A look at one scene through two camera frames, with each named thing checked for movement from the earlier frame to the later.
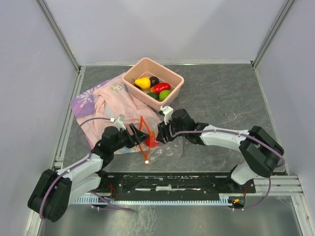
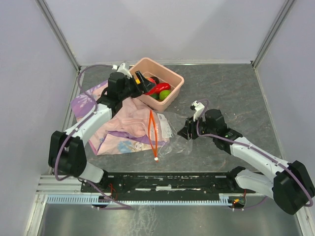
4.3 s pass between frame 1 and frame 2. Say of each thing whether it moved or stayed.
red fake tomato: moved
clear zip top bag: moved
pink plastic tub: stayed
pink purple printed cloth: stayed
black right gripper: moved
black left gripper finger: moved
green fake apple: stayed
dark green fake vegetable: stayed
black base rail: stayed
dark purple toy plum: stayed
